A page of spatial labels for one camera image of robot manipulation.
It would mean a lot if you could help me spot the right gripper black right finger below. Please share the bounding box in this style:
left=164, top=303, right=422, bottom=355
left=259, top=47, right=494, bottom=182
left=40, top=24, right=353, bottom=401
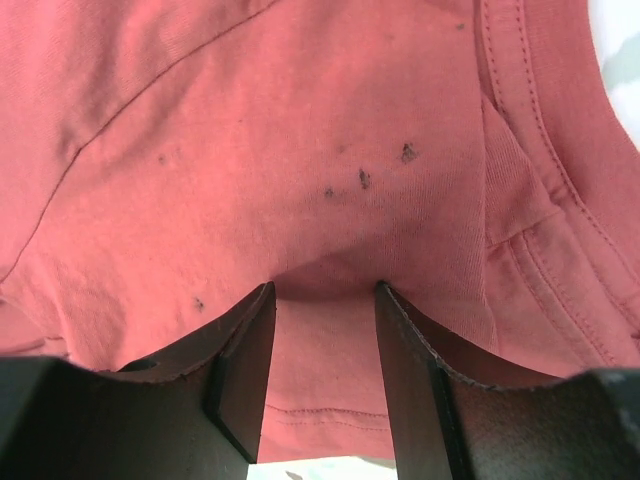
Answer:
left=375, top=283, right=639, bottom=479

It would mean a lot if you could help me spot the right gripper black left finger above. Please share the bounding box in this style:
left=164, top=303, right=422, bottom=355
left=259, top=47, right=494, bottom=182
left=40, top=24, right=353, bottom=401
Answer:
left=1, top=283, right=276, bottom=479

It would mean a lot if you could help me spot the red t-shirt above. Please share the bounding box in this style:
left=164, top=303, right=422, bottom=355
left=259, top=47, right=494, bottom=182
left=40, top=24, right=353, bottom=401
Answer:
left=1, top=1, right=639, bottom=462

